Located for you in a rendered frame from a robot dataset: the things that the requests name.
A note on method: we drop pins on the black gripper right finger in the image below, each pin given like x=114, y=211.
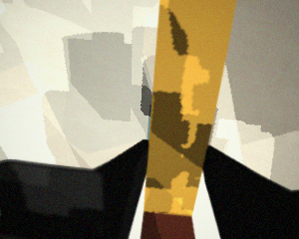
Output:
x=246, y=204

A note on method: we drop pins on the yellow bar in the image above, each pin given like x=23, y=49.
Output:
x=191, y=46

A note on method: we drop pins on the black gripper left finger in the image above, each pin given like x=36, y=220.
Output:
x=106, y=196

